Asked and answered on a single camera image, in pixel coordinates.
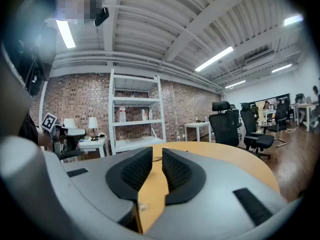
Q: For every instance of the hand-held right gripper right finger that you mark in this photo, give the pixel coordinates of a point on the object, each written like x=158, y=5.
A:
x=183, y=177

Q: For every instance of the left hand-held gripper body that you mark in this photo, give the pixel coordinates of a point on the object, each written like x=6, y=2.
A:
x=67, y=132

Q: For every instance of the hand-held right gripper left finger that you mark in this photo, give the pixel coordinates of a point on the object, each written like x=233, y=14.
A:
x=130, y=175

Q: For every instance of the person's left forearm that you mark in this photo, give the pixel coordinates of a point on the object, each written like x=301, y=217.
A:
x=45, y=139

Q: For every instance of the black chair armrest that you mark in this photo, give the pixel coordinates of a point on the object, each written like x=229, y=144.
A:
x=68, y=154

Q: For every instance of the white side table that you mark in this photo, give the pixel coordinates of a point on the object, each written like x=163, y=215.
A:
x=93, y=144

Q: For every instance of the white rectangular table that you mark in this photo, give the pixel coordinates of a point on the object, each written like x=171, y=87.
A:
x=197, y=125

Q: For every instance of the clear bottle with red label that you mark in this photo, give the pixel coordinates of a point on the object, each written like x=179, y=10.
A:
x=122, y=113

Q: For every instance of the small white bottle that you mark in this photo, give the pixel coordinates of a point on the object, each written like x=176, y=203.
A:
x=143, y=115
x=150, y=115

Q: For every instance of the white metal shelf rack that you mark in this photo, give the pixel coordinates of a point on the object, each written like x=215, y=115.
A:
x=136, y=101

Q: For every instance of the long ceiling light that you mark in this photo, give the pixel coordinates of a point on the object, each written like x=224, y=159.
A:
x=65, y=34
x=235, y=84
x=281, y=68
x=214, y=58
x=293, y=20

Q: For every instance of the ceiling air conditioner unit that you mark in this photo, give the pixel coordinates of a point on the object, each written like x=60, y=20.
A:
x=260, y=59

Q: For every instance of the white office desk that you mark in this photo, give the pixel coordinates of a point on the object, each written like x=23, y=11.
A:
x=306, y=106

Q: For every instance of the black head-worn camera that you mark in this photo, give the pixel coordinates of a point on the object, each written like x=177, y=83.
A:
x=101, y=16

